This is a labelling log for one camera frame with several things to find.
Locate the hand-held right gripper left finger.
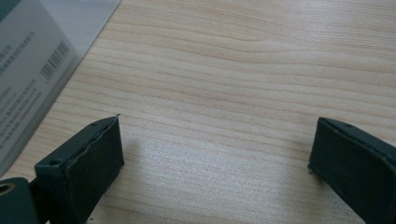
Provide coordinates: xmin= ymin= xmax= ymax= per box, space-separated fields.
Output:
xmin=34 ymin=114 xmax=125 ymax=224

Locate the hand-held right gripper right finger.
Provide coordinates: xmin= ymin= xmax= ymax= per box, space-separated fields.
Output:
xmin=307 ymin=117 xmax=396 ymax=224

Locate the grey printed package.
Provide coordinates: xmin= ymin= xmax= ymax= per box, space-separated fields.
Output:
xmin=0 ymin=0 xmax=122 ymax=176

